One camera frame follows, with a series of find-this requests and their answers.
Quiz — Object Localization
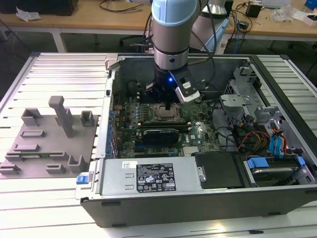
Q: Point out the silver CPU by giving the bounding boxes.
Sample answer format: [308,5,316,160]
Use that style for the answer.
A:
[158,106,177,119]

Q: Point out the black graphics card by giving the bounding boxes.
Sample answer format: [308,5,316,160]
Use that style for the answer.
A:
[142,128,180,145]

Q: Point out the green motherboard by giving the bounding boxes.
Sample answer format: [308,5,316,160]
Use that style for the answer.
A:
[112,93,222,159]

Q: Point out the silver finned heatsink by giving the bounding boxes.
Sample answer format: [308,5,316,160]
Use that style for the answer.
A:
[183,146,199,157]

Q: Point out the silver metal drive cage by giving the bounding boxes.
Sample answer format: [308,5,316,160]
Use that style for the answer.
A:
[219,65,263,129]

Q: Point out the black plastic shroud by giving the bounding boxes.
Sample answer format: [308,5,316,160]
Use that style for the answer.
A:
[192,151,245,189]

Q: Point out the silver power supply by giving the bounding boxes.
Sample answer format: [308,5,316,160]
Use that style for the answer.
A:
[100,158,203,197]

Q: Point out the wooden desk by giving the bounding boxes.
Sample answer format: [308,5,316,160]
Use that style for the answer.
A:
[0,0,317,54]

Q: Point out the hard disk in blue carrier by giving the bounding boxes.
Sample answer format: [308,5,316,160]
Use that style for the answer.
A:
[244,155,307,188]

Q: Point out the open black PC case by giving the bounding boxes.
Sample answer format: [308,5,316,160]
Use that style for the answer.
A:
[80,53,317,228]

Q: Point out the black tower box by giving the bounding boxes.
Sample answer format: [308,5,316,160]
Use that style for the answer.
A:
[223,0,234,18]

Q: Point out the blue case latch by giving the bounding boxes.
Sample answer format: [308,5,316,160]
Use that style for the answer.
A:
[76,173,89,185]

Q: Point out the small black box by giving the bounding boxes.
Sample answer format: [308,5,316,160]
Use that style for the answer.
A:
[246,3,263,18]

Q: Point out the grey parts rack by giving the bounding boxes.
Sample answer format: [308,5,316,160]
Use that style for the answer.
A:
[0,95,100,179]

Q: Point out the green RAM stick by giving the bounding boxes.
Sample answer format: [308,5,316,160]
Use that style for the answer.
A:
[19,153,54,158]

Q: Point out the clear plastic bags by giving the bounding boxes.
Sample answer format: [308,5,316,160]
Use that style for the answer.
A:
[270,4,294,23]

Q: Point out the silver laptop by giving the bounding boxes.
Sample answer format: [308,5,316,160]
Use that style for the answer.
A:
[262,0,290,7]

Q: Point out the large black monitor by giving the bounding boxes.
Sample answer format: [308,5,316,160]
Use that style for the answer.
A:
[0,0,79,16]

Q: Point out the crumpled clear plastic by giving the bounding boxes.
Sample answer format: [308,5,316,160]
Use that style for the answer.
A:
[15,6,42,22]

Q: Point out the white open box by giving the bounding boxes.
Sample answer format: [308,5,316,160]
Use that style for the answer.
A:
[305,13,317,27]

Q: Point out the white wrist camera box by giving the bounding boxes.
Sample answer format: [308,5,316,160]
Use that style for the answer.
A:
[174,71,201,104]

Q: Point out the beige arm hose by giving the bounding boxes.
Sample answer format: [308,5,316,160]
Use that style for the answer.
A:
[187,58,211,65]

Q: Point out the red yellow wire bundle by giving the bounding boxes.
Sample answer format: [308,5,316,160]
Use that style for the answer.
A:
[237,130,271,152]

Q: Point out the blue flat data wire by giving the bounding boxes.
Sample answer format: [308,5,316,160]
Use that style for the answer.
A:
[276,127,286,159]
[268,132,278,159]

